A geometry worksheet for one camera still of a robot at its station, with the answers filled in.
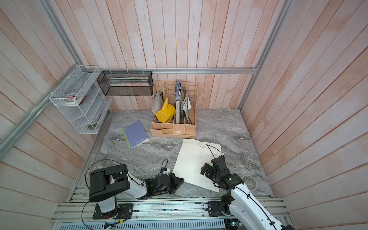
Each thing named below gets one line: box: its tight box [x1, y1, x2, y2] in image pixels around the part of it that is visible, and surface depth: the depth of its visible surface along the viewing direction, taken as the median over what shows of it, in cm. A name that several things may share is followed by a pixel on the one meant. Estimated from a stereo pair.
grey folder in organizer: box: [151, 91, 164, 115], surface depth 102 cm
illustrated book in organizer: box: [181, 93, 193, 125], surface depth 100 cm
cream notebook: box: [172, 138, 224, 194], surface depth 92 cm
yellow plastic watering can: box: [156, 97, 176, 124], surface depth 100 cm
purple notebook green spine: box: [121, 120, 150, 149], surface depth 107 cm
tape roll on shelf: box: [63, 92, 83, 105], surface depth 75 cm
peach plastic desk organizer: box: [149, 80, 198, 139], surface depth 103 cm
